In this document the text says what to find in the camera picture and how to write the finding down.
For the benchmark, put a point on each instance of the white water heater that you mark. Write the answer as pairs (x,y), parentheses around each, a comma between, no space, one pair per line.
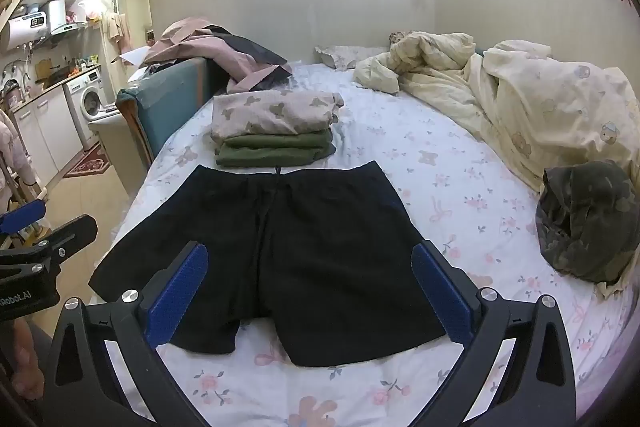
(32,24)

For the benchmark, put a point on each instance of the camouflage garment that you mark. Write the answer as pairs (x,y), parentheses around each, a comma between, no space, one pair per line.
(585,227)

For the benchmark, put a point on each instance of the folded green pants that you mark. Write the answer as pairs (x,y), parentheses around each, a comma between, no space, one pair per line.
(272,149)

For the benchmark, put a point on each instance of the white kitchen cabinet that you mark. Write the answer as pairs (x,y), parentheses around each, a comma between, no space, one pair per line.
(45,132)

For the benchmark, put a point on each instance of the floral pillow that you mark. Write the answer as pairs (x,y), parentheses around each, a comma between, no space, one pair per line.
(345,56)

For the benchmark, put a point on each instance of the floral bed sheet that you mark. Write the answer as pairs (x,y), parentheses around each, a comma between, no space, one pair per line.
(450,187)

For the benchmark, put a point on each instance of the folded bear print pants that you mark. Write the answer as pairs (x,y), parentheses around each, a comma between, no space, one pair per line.
(270,114)

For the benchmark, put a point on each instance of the white washing machine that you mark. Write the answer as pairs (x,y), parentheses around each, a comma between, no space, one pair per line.
(86,104)

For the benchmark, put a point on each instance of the cream duvet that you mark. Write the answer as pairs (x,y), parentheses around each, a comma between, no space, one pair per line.
(540,107)

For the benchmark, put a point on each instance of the teal sofa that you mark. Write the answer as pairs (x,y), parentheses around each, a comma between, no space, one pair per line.
(170,97)

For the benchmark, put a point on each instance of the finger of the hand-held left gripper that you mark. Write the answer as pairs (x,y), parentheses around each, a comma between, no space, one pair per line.
(22,216)
(70,237)

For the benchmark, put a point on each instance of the person's left hand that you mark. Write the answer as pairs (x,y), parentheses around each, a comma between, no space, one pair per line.
(27,357)

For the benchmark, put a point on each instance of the pink fluffy garment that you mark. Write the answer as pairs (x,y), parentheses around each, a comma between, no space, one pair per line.
(10,147)

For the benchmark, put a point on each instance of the dark grey garment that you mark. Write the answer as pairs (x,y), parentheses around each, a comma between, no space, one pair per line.
(252,47)

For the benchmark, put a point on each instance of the range hood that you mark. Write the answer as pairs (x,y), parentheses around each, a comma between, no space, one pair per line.
(70,28)

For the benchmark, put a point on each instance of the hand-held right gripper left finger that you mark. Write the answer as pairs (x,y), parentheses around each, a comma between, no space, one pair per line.
(176,297)

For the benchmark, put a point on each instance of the white paper sheet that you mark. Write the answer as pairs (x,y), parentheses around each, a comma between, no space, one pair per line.
(134,57)

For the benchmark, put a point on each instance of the hanging towels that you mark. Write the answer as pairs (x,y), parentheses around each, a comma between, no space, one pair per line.
(117,32)

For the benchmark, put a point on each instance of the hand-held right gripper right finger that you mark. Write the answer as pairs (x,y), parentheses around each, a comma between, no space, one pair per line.
(442,297)

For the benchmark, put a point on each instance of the black pants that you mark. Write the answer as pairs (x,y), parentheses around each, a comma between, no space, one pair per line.
(310,257)

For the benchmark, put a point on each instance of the red patterned rug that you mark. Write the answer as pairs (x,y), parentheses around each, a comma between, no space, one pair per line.
(87,164)

